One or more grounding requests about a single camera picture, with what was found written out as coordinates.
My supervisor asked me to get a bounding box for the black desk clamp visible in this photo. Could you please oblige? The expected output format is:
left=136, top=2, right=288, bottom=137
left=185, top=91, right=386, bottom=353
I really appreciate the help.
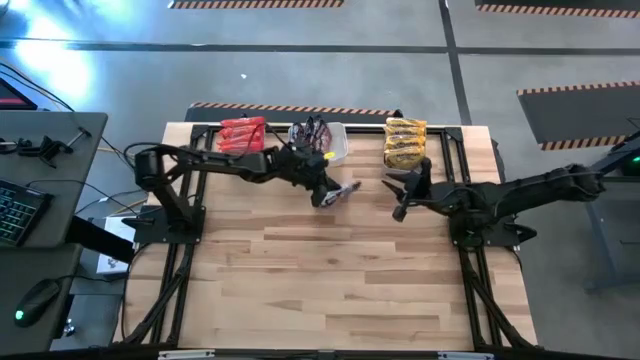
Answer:
left=0, top=127, right=94, bottom=169

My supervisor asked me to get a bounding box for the black computer mouse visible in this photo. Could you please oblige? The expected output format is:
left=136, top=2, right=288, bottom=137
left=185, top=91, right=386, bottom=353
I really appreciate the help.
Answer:
left=13, top=278, right=64, bottom=329

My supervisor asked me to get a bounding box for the silver bracket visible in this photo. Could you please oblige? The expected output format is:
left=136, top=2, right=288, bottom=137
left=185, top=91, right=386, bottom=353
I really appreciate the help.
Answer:
left=157, top=349, right=217, bottom=360
left=438, top=351, right=495, bottom=360

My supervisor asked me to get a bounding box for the black hazard-striped floor mat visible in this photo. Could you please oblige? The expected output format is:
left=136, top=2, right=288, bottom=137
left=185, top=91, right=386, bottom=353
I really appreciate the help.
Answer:
left=184, top=101, right=405, bottom=125
left=167, top=0, right=346, bottom=10
left=474, top=0, right=640, bottom=20
left=516, top=80, right=640, bottom=152

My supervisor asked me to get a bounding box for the backlit black keyboard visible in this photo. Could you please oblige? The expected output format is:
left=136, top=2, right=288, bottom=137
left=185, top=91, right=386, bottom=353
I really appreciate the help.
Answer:
left=0, top=179, right=54, bottom=248

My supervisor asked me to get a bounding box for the black device green light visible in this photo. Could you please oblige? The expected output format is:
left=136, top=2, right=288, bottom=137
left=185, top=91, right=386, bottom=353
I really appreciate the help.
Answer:
left=618, top=142, right=640, bottom=177

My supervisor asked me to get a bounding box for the grey desk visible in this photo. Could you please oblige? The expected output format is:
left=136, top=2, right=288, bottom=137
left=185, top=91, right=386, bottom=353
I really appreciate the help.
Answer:
left=0, top=111, right=109, bottom=354

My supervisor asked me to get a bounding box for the clear plastic bin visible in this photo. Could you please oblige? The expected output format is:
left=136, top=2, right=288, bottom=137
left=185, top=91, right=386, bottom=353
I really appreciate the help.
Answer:
left=217, top=118, right=272, bottom=156

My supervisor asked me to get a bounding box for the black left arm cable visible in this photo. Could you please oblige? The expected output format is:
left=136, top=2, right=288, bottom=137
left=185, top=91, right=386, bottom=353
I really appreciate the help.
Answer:
left=247, top=122, right=294, bottom=157

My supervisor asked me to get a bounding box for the white printed paper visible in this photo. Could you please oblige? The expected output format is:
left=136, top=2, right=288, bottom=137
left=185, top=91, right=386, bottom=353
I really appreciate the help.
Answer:
left=96, top=214, right=137, bottom=276

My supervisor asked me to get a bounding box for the grey plastic bin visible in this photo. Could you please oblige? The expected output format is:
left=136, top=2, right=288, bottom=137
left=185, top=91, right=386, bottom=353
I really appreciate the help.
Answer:
left=383, top=119, right=430, bottom=181

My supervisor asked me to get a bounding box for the black aluminium rig frame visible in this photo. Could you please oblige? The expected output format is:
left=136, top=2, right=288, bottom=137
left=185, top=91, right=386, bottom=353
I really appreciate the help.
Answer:
left=112, top=122, right=540, bottom=352

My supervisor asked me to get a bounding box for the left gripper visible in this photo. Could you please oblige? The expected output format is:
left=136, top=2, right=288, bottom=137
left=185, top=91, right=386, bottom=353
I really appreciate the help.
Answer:
left=277, top=143, right=362, bottom=209

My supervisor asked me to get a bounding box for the black floor cable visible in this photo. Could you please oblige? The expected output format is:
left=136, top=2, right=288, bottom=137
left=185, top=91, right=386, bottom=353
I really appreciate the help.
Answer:
left=0, top=60, right=76, bottom=113

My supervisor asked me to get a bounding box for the grey metal stand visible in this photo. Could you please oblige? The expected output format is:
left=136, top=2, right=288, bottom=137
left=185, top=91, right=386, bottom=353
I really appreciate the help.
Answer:
left=549, top=130, right=640, bottom=294

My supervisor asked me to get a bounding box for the black monitor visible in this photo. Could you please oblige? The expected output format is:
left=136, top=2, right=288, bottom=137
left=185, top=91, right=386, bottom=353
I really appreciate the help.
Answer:
left=0, top=78, right=39, bottom=112

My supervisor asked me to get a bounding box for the white plastic bin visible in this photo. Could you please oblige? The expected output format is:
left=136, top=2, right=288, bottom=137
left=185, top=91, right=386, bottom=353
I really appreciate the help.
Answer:
left=288, top=121, right=350, bottom=168

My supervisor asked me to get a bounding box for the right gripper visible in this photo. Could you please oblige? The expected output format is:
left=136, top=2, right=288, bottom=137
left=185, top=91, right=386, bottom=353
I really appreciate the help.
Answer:
left=381, top=157, right=437, bottom=224

